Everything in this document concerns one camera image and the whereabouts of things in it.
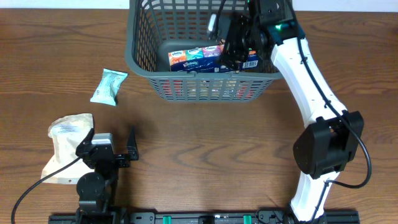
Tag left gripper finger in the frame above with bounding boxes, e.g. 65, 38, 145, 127
75, 128, 95, 157
126, 126, 139, 161

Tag kleenex tissue multipack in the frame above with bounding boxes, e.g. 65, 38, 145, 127
168, 45, 259, 73

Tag teal snack packet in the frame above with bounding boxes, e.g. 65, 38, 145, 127
90, 68, 128, 106

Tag orange cracker sleeve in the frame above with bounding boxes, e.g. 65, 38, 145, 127
160, 80, 254, 101

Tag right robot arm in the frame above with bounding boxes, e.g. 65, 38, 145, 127
208, 13, 364, 223

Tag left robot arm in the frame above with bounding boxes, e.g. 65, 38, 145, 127
76, 128, 139, 224

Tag beige pouch white label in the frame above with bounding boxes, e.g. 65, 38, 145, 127
41, 113, 94, 184

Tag grey plastic basket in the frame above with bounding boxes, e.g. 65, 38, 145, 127
125, 0, 282, 102

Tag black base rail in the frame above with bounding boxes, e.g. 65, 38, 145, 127
48, 211, 361, 224

